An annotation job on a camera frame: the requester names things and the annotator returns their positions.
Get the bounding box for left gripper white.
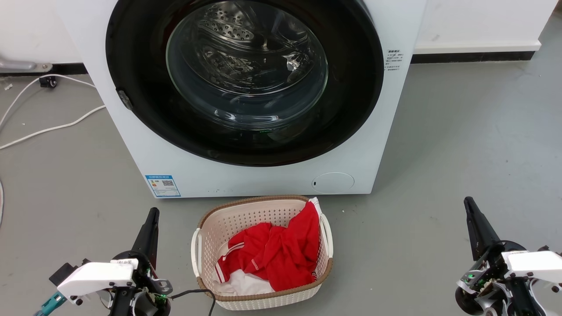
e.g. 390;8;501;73
57;208;173;305

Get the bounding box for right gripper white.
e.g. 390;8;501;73
457;197;562;290

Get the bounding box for black round glass washer door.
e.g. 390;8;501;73
105;0;385;167

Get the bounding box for white front-load washing machine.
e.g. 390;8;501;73
55;0;427;199

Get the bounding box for blue energy label sticker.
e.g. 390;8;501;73
145;175;181;198

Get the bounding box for cream perforated laundry basket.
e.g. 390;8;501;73
191;195;334;311

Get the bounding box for white garment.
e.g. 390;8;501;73
212;268;276;297

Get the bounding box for red garment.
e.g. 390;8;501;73
215;201;321;292

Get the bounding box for round white filter cover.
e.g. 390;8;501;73
312;172;355;194

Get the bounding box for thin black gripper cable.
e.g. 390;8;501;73
169;288;216;316

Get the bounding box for teal cable connector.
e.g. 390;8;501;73
34;292;67;316

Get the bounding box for white floor cable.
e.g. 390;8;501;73
0;104;107;151
0;74;97;130

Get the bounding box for grey metal bracket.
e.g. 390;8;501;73
0;56;53;73

